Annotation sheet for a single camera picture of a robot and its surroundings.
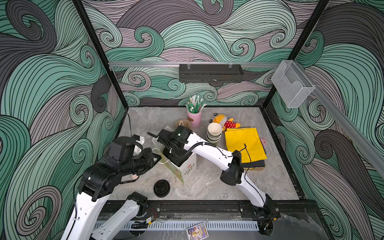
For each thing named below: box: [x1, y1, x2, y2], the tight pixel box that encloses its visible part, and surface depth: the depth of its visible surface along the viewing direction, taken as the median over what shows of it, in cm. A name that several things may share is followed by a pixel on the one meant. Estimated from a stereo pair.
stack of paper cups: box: [206, 122, 223, 143], surface depth 87 cm
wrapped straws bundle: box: [185, 95, 207, 114], surface depth 100 cm
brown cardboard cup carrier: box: [176, 116, 194, 129], surface depth 105 cm
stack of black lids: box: [153, 179, 171, 198], surface depth 79 cm
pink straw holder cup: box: [187, 110, 203, 128], surface depth 103 cm
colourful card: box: [186, 222, 209, 240], surface depth 67 cm
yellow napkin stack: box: [224, 127, 268, 163], surface depth 94 cm
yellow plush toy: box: [209, 113, 241, 132], surface depth 106 cm
